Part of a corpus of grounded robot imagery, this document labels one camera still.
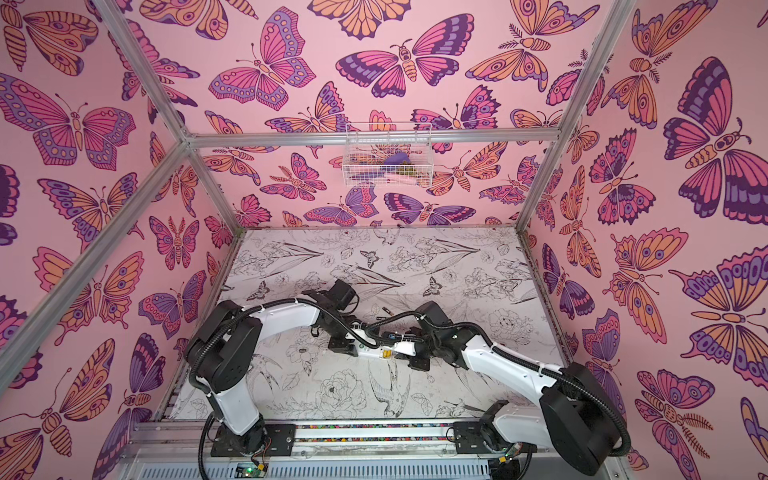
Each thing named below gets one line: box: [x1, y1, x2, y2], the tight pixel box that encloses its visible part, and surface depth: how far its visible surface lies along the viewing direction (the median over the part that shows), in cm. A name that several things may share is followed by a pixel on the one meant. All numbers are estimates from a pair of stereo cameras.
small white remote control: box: [356, 346, 397, 360], surface depth 89 cm
